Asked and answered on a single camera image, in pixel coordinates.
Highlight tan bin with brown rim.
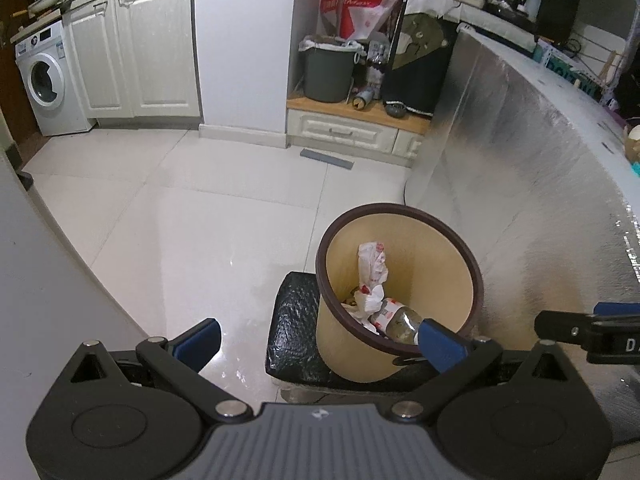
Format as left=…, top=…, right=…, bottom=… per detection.
left=315, top=202, right=484, bottom=383

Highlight white washing machine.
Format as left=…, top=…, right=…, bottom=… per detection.
left=14, top=19, right=98, bottom=137

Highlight foil wrapped white table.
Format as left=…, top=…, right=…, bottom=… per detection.
left=404, top=22, right=640, bottom=446

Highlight red white plastic bag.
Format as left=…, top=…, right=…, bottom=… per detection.
left=320, top=0, right=398, bottom=43

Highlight clear plastic bottle red label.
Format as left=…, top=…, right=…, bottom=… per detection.
left=370, top=297, right=426, bottom=346

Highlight brown wooden door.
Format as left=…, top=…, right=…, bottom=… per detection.
left=0, top=0, right=41, bottom=153

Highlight black bag with green lid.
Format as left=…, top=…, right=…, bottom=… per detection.
left=382, top=12, right=458, bottom=116

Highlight teal printed box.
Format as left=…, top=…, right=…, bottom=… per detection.
left=542, top=55, right=603, bottom=98

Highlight white kitchen cabinets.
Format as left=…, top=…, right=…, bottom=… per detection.
left=65, top=0, right=203, bottom=128

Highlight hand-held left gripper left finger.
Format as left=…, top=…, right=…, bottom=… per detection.
left=70, top=317, right=253, bottom=423

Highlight dark soda bottle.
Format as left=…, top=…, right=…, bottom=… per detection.
left=364, top=42, right=390, bottom=88

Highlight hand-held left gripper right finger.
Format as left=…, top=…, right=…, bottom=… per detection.
left=387, top=317, right=571, bottom=423

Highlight white red wrapper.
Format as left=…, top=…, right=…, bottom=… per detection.
left=341, top=241, right=391, bottom=336

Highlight black cushioned stool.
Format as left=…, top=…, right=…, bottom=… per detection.
left=265, top=271, right=501, bottom=401

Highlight cluttered black shelf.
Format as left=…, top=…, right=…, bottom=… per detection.
left=405, top=0, right=586, bottom=51

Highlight white drawer cabinet wooden top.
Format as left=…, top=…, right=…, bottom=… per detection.
left=286, top=95, right=432, bottom=168

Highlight grey floor strip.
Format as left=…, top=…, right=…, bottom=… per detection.
left=299, top=148, right=355, bottom=170

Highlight grey plastic bucket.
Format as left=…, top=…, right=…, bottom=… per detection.
left=299, top=35, right=363, bottom=104

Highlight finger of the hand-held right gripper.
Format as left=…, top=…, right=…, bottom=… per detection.
left=534, top=311, right=596, bottom=347
left=594, top=301, right=640, bottom=320

